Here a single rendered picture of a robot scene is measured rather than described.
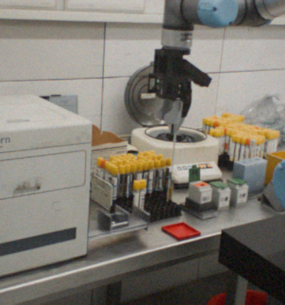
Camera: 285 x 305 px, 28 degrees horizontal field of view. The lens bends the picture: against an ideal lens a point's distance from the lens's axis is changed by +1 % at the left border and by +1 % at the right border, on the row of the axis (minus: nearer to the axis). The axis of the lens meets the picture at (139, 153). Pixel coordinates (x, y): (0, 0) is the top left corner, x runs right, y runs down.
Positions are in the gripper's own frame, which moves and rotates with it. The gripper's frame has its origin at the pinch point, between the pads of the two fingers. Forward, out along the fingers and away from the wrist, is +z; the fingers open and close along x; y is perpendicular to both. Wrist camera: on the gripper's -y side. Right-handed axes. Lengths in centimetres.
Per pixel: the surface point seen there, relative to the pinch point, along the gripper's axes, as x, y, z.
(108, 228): 10.2, 25.4, 18.1
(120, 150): -16.6, 5.3, 10.0
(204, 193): 7.0, -5.7, 16.2
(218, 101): -50, -62, 7
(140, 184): 3.6, 12.5, 11.9
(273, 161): -0.5, -39.2, 13.9
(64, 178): 12.5, 38.1, 3.7
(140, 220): 9.5, 16.1, 18.3
